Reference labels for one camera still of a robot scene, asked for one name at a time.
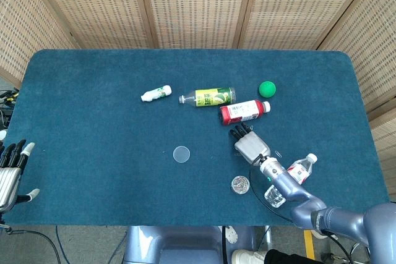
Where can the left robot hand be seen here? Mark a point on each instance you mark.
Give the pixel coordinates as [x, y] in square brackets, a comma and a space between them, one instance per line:
[9, 177]

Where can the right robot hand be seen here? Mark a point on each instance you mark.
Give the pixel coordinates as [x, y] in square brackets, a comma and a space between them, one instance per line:
[250, 146]

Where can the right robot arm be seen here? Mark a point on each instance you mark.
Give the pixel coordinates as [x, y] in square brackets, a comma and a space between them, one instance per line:
[287, 186]

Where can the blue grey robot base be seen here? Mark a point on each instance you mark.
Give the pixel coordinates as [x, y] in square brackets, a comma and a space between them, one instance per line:
[185, 245]

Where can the round container of paperclips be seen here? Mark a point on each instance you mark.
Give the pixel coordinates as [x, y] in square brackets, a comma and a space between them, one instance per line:
[240, 185]

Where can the red label drink bottle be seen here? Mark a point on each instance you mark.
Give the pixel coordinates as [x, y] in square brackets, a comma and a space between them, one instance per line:
[242, 113]

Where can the white rounded object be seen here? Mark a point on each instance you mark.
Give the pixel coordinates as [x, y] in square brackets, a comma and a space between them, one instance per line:
[2, 135]

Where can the clear water bottle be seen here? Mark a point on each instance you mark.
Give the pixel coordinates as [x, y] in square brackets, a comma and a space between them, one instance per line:
[301, 168]

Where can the green ball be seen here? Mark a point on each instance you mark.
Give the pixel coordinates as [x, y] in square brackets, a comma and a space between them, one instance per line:
[267, 89]

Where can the yellow green label bottle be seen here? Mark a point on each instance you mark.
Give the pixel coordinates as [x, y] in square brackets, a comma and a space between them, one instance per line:
[210, 97]

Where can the clear round lid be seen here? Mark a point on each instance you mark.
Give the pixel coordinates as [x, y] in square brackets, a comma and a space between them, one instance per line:
[181, 154]

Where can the white perforated plate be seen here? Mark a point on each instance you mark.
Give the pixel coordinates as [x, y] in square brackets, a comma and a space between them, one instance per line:
[231, 234]

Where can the blue table mat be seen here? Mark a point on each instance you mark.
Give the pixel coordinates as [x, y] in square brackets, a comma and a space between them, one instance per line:
[108, 140]

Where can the small white bottle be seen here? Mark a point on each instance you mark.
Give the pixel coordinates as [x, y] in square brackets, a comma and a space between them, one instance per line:
[156, 93]

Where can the white shoe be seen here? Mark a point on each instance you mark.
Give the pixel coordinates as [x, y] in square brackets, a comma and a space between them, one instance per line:
[247, 257]

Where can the yellow floor tape strip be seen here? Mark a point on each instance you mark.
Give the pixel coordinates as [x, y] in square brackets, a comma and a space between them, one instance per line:
[309, 245]

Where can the black trouser leg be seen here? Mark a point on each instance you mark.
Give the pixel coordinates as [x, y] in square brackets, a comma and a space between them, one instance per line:
[287, 258]

